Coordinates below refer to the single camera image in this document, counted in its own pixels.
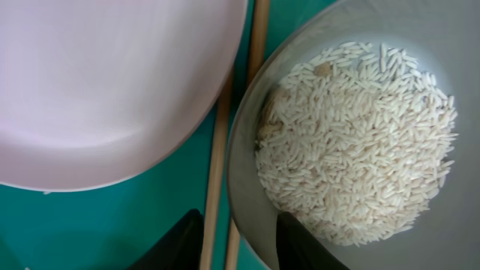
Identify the white rice pile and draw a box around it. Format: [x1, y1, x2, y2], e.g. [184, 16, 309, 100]
[255, 41, 458, 246]

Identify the wooden chopstick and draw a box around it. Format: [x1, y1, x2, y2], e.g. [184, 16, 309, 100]
[199, 70, 234, 270]
[223, 0, 270, 270]

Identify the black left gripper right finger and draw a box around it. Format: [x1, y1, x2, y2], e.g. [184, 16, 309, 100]
[276, 211, 350, 270]

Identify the large pink plate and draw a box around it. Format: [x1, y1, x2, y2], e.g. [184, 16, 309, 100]
[1, 0, 248, 192]

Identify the grey rice bowl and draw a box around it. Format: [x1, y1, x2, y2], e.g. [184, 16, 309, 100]
[226, 0, 479, 269]

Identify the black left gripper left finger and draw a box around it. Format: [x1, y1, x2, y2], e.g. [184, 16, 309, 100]
[127, 208, 204, 270]

